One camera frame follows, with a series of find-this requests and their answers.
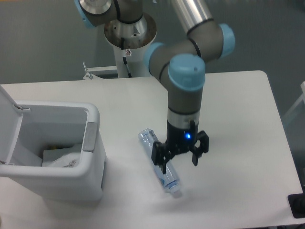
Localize white plastic packaging bag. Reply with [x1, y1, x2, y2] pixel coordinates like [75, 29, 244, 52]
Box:
[48, 144, 82, 167]

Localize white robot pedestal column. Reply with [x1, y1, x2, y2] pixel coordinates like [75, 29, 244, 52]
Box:
[104, 12, 157, 72]

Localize white trash can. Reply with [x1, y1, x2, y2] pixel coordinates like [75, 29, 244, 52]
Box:
[0, 100, 106, 201]

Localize white trash can lid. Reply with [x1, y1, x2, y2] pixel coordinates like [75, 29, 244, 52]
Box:
[0, 86, 23, 164]

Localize crushed clear plastic bottle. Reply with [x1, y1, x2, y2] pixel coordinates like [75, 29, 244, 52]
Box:
[138, 128, 182, 198]

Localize black cable on pedestal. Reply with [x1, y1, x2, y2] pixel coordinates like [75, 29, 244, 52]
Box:
[121, 37, 133, 78]

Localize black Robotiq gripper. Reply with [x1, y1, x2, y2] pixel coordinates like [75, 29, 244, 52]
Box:
[151, 120, 209, 173]

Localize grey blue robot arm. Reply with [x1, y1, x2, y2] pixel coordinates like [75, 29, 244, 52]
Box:
[75, 0, 235, 172]

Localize black device at table edge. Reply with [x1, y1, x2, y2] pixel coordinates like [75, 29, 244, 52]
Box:
[288, 193, 305, 219]

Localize white frame at right edge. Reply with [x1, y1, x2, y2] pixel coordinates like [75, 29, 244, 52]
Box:
[282, 82, 305, 128]

